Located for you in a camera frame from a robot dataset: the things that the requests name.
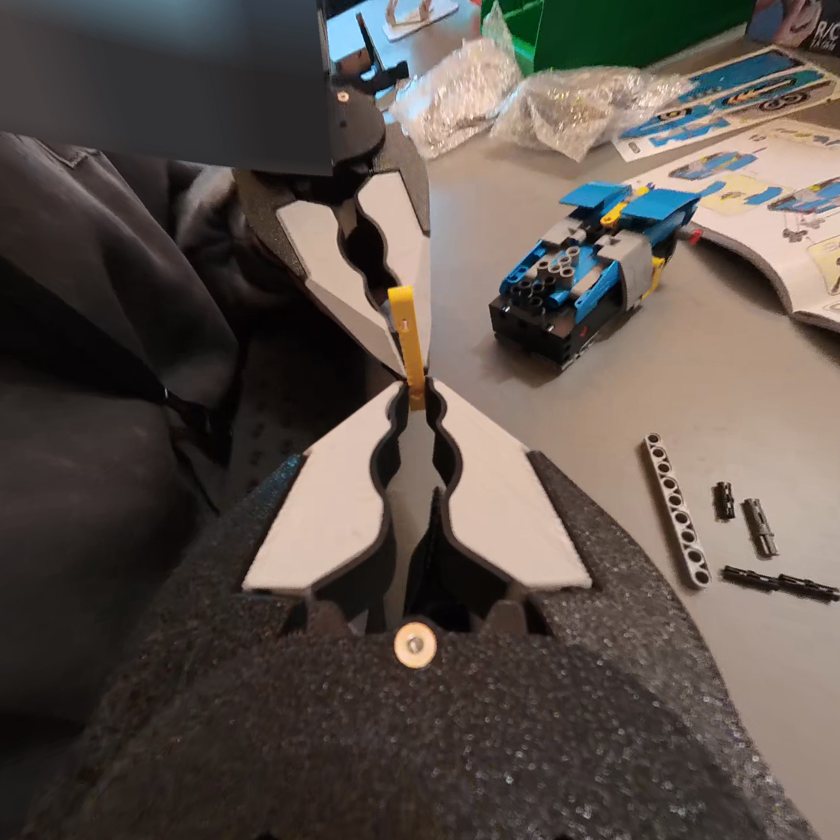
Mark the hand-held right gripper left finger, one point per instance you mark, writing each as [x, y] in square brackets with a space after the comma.
[315, 525]

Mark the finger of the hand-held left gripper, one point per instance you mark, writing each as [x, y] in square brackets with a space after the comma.
[315, 249]
[403, 223]

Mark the short black connector pin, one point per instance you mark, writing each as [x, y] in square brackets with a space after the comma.
[723, 500]

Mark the black perforated chair seat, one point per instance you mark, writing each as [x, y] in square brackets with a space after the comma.
[282, 407]

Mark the blue sticker sheet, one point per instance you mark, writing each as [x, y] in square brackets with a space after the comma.
[722, 98]

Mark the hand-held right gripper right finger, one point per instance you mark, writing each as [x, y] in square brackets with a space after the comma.
[512, 525]

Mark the bright green plastic bin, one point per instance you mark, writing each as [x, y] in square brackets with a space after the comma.
[623, 33]

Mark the dark grey connector pin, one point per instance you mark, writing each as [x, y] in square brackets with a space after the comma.
[760, 528]

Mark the crumpled clear plastic bag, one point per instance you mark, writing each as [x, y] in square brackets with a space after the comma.
[453, 98]
[577, 111]

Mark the dark blue toy box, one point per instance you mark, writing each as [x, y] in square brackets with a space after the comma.
[794, 23]

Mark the grey desk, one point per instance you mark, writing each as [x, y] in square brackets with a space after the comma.
[590, 426]

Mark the person's dark grey clothing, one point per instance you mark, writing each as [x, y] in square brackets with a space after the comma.
[98, 262]

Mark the yellow toothed rack piece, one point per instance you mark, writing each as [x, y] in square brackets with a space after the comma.
[410, 341]

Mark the open instruction booklet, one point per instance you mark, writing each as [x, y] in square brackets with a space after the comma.
[774, 197]

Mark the long grey perforated beam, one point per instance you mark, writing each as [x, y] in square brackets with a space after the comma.
[676, 512]

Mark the wooden laptop stand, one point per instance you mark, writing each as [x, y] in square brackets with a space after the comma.
[420, 26]

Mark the blue brick toy car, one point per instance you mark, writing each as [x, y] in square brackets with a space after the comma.
[590, 295]

